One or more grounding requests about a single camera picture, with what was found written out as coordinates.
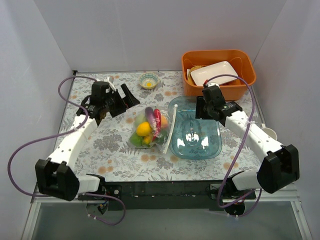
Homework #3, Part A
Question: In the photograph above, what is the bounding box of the purple eggplant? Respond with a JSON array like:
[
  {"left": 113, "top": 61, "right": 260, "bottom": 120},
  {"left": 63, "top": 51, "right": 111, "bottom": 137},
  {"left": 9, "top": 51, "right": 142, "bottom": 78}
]
[{"left": 144, "top": 106, "right": 157, "bottom": 127}]

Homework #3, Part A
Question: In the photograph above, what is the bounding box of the yellow lemon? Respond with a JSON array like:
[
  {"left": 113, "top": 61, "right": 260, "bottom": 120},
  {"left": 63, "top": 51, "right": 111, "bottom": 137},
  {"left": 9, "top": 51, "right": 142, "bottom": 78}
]
[{"left": 136, "top": 121, "right": 153, "bottom": 137}]

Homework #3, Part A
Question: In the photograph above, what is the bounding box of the red chili pepper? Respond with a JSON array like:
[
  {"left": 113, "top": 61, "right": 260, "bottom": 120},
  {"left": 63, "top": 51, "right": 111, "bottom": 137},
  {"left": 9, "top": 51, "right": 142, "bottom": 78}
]
[{"left": 153, "top": 108, "right": 162, "bottom": 140}]

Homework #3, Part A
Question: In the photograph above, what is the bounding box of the green cabbage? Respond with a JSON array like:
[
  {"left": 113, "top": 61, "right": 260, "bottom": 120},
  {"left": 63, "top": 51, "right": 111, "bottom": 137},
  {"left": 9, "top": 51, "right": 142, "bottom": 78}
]
[{"left": 129, "top": 132, "right": 144, "bottom": 148}]

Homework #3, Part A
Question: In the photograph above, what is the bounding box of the clear zip top bag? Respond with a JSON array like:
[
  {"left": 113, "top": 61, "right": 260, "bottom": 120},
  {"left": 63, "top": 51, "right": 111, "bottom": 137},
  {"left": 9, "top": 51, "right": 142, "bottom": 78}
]
[{"left": 128, "top": 104, "right": 178, "bottom": 154}]

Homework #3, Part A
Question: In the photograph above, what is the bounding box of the orange green mango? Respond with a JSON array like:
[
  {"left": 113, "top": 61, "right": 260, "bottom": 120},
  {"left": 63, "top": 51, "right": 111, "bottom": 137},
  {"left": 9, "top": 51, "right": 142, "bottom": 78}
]
[{"left": 142, "top": 134, "right": 154, "bottom": 146}]

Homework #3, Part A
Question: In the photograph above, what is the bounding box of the orange peach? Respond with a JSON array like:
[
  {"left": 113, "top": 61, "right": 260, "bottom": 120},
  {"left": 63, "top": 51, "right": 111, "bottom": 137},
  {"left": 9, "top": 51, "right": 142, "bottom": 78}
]
[{"left": 161, "top": 115, "right": 168, "bottom": 129}]

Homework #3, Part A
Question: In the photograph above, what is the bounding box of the dark green lime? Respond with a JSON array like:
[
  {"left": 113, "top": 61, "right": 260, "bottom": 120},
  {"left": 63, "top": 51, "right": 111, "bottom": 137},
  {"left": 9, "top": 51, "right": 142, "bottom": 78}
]
[{"left": 155, "top": 129, "right": 168, "bottom": 145}]

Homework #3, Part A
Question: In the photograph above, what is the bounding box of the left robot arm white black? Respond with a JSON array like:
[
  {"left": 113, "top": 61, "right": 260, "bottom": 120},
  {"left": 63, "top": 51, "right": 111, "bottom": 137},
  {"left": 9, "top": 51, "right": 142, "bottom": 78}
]
[{"left": 35, "top": 79, "right": 140, "bottom": 201}]

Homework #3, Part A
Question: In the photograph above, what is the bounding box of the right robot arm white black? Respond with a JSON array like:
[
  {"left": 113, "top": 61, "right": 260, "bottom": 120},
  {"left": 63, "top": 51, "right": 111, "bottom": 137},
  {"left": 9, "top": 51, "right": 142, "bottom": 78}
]
[{"left": 195, "top": 83, "right": 300, "bottom": 199}]

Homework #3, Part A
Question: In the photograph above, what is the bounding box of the small patterned bowl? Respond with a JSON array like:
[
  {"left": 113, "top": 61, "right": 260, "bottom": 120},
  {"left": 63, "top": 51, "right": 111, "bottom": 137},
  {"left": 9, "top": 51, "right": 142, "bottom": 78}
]
[{"left": 138, "top": 72, "right": 160, "bottom": 90}]

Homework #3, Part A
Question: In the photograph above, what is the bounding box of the white rectangular plate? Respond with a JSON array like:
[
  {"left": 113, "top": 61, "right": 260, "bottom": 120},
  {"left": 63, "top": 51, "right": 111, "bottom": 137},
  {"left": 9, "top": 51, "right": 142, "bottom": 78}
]
[{"left": 205, "top": 61, "right": 238, "bottom": 81}]

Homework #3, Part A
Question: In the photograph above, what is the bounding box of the clear blue plastic tray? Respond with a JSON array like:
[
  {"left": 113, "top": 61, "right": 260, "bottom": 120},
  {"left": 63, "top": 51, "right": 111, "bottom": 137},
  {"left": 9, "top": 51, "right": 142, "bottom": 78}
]
[{"left": 169, "top": 96, "right": 222, "bottom": 160}]

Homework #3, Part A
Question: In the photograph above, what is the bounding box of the floral table mat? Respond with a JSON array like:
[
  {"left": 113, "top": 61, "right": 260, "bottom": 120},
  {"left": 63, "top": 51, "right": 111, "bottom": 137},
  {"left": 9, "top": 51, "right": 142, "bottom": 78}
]
[{"left": 60, "top": 71, "right": 260, "bottom": 182}]

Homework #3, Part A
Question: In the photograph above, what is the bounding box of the orange plastic bin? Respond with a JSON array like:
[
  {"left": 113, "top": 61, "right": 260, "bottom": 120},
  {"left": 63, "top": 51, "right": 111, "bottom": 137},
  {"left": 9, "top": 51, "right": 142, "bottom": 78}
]
[{"left": 181, "top": 49, "right": 257, "bottom": 101}]

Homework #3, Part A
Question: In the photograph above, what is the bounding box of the white cup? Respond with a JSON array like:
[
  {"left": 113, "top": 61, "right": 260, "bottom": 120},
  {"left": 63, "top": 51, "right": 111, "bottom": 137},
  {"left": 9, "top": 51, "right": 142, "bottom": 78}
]
[{"left": 261, "top": 123, "right": 278, "bottom": 141}]

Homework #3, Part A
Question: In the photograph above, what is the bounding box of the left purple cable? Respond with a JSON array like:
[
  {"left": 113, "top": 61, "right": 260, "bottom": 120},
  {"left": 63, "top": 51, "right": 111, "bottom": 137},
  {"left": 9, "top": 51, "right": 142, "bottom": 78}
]
[{"left": 7, "top": 76, "right": 126, "bottom": 227}]

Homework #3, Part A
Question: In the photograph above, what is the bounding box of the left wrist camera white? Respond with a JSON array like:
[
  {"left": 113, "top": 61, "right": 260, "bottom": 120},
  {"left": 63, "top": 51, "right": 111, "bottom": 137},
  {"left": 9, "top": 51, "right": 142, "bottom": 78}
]
[{"left": 103, "top": 76, "right": 117, "bottom": 92}]

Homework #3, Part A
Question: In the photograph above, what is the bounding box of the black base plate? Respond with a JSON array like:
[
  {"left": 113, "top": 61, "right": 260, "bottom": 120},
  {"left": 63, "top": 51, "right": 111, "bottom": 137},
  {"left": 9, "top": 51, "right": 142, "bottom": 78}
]
[{"left": 77, "top": 180, "right": 258, "bottom": 212}]

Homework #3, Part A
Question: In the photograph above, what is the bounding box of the aluminium frame rail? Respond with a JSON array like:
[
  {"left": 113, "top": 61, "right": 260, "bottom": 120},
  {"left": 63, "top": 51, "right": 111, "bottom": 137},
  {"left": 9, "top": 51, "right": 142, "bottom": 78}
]
[{"left": 44, "top": 180, "right": 299, "bottom": 202}]

